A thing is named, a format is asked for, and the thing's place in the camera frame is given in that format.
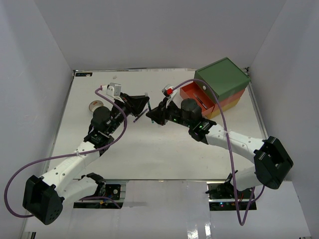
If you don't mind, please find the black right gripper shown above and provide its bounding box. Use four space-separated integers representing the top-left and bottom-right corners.
147 97 192 128

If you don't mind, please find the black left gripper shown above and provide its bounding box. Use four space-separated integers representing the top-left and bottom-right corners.
107 93 150 134

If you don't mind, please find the purple pen refill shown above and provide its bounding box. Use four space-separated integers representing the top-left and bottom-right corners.
133 109 148 123

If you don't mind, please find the green pen refill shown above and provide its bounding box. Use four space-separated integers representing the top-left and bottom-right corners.
148 101 154 123

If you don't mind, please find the large clear tape roll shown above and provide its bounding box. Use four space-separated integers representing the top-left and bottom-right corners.
89 100 104 112

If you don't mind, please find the green drawer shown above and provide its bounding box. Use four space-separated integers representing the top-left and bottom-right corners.
194 70 218 103

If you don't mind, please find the black pen refill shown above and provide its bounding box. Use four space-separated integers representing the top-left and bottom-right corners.
193 93 208 110

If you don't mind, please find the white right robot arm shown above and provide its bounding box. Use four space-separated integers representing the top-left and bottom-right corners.
146 99 294 199

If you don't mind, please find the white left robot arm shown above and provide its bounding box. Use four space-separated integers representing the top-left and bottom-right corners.
22 93 149 225

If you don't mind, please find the green drawer cabinet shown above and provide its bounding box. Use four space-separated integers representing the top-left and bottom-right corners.
193 57 251 114

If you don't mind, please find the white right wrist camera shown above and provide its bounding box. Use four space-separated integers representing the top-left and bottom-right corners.
162 84 177 108

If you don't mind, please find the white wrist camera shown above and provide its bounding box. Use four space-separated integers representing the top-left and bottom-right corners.
162 84 177 108
106 83 122 98

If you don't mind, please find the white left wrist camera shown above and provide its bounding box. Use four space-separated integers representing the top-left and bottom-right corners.
106 83 122 98

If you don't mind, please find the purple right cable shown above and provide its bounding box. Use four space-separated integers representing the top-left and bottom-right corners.
171 79 265 227

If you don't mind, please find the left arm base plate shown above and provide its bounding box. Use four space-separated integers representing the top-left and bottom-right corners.
73 183 126 209

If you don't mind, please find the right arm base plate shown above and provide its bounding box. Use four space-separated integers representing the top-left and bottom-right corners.
205 181 252 212

